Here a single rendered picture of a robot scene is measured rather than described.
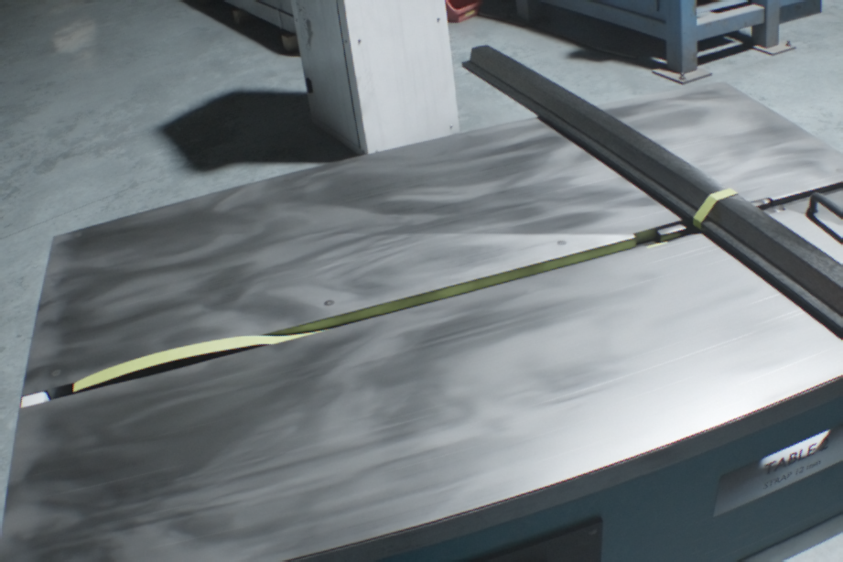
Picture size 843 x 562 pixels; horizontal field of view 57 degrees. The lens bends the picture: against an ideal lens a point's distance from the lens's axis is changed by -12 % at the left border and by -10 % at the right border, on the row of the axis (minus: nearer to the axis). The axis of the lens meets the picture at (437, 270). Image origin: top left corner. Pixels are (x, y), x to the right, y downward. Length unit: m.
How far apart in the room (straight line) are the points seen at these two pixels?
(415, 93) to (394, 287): 2.03
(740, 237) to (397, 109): 2.05
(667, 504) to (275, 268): 0.43
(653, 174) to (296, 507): 0.52
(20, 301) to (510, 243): 1.95
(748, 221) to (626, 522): 0.31
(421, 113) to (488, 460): 2.28
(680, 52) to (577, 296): 2.62
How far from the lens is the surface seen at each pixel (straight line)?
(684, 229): 0.83
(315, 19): 2.84
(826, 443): 0.72
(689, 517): 0.67
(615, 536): 0.64
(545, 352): 0.67
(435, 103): 2.82
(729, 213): 0.81
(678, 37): 3.29
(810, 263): 0.74
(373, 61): 2.67
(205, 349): 0.73
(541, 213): 0.85
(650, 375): 0.64
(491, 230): 0.83
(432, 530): 0.56
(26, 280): 2.68
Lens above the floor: 1.15
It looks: 32 degrees down
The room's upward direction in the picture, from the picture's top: 8 degrees counter-clockwise
